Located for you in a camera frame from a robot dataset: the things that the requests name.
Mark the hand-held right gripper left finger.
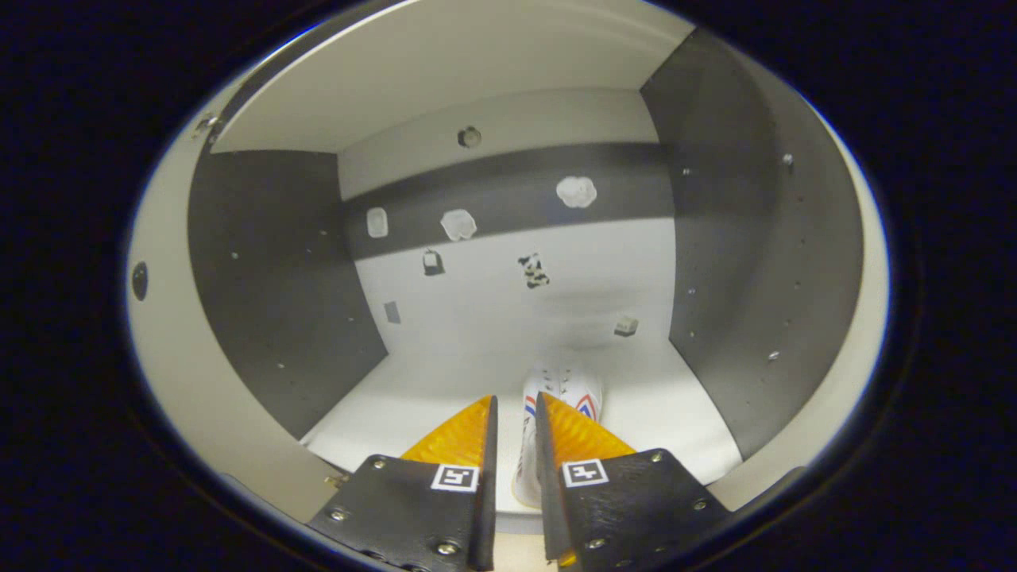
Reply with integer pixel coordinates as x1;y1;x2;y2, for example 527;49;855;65
306;395;500;572

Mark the white shoe cabinet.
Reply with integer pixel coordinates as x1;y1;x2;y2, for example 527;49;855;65
188;0;867;537

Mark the white canvas shoe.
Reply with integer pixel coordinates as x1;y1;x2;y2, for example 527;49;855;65
512;350;605;509

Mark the white cabinet door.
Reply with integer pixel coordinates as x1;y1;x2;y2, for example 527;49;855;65
707;103;889;513
126;87;342;525

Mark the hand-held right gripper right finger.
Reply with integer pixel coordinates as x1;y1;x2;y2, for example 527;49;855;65
535;391;732;570

